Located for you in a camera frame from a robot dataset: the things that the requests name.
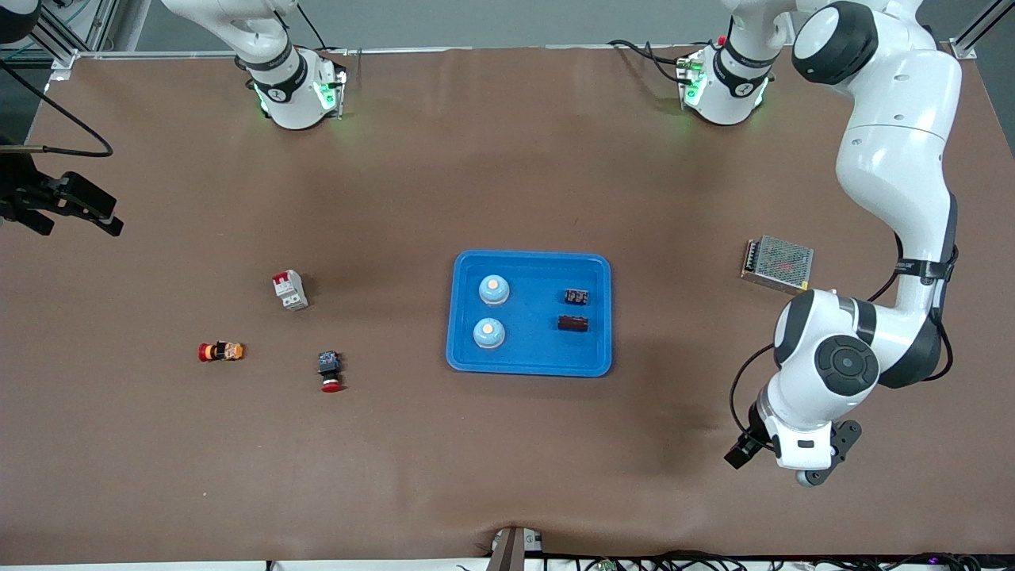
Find grey camera stand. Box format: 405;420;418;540
485;526;546;571

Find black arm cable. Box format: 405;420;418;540
0;59;114;158
730;238;960;435

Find black base cables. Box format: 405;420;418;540
607;38;700;86

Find metal mesh power supply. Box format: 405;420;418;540
740;234;816;297

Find white red circuit breaker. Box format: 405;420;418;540
272;269;309;312

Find blue plastic tray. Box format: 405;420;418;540
446;250;613;378

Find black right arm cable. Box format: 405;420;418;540
0;59;114;158

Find brown table mat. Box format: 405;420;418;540
0;44;1015;567

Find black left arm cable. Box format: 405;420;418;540
730;238;960;435

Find black base cable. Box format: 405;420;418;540
295;0;331;52

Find red mushroom push button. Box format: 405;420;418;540
317;351;344;394

